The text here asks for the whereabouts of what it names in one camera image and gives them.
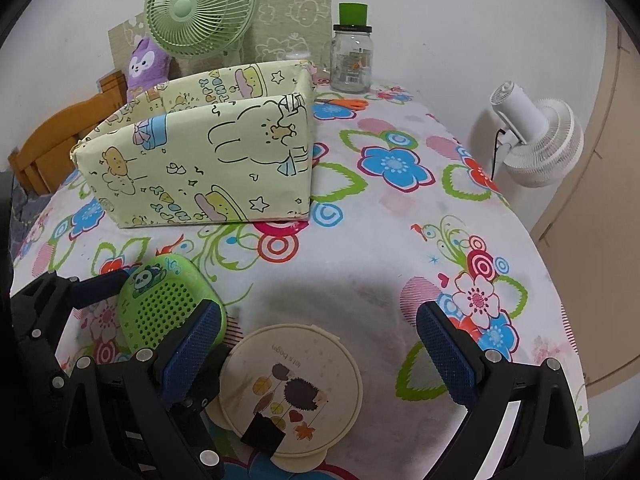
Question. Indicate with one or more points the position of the yellow cartoon printed storage box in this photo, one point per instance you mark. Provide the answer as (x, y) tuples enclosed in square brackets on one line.
[(200, 170)]

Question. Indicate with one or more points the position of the clear cotton swab container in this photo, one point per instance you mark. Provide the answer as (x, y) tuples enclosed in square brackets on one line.
[(300, 56)]

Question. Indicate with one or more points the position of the wooden bed headboard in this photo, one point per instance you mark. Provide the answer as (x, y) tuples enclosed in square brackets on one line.
[(55, 135)]

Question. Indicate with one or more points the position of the white standing fan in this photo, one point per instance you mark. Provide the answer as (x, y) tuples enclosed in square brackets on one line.
[(545, 145)]

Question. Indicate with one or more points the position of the glass jar with green lid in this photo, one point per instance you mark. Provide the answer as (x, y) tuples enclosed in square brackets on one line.
[(350, 60)]

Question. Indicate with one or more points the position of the round beige hedgehog mirror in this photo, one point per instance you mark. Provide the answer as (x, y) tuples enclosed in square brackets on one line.
[(300, 370)]

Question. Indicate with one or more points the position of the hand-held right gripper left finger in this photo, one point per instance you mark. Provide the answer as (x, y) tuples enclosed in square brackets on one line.
[(195, 350)]

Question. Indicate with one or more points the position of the purple plush toy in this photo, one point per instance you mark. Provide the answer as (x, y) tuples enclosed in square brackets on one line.
[(145, 65)]

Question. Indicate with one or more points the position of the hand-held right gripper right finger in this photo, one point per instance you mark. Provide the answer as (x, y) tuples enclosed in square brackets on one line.
[(445, 355)]

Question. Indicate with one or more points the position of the green silicone panda pouch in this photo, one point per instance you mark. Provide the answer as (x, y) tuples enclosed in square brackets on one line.
[(155, 310)]

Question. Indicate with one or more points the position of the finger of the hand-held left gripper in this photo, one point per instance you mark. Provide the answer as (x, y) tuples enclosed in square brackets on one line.
[(100, 287), (202, 420)]

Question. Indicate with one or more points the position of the beige wooden door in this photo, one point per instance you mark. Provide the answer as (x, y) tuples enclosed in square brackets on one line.
[(610, 210)]

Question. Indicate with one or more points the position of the small black square piece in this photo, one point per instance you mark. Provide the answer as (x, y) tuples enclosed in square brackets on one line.
[(262, 435)]

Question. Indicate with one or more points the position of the grey plaid blanket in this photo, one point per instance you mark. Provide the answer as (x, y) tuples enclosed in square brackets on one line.
[(25, 205)]

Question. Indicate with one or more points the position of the green desk fan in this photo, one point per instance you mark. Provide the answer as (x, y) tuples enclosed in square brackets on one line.
[(182, 7)]

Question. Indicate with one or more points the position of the floral printed tablecloth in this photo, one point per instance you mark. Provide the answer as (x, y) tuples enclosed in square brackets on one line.
[(350, 260)]

